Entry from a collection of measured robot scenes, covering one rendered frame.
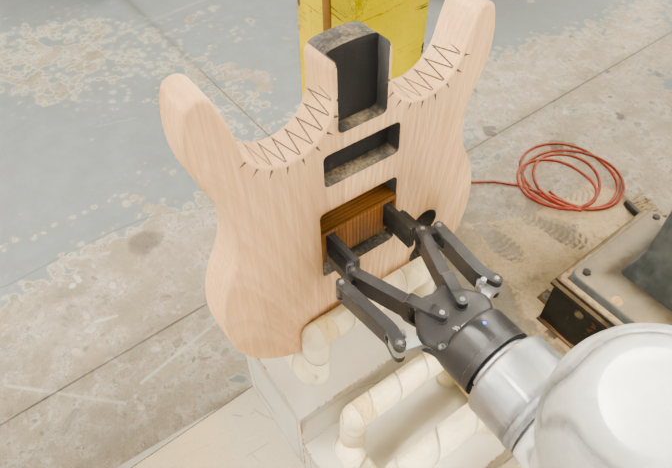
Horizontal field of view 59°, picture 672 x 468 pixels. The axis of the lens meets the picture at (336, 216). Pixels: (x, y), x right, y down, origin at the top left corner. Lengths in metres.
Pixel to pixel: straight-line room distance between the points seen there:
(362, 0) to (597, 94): 1.90
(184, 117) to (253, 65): 2.79
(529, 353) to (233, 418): 0.55
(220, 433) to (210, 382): 1.10
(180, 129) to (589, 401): 0.32
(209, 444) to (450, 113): 0.59
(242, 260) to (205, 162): 0.13
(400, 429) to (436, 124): 0.42
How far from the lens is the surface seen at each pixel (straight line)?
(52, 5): 4.09
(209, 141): 0.46
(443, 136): 0.65
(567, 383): 0.33
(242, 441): 0.94
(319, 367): 0.73
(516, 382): 0.51
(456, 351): 0.54
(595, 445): 0.31
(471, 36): 0.60
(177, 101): 0.45
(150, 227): 2.48
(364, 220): 0.64
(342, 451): 0.79
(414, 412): 0.85
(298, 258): 0.61
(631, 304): 2.01
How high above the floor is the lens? 1.80
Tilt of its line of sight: 49 degrees down
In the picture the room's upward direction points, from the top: straight up
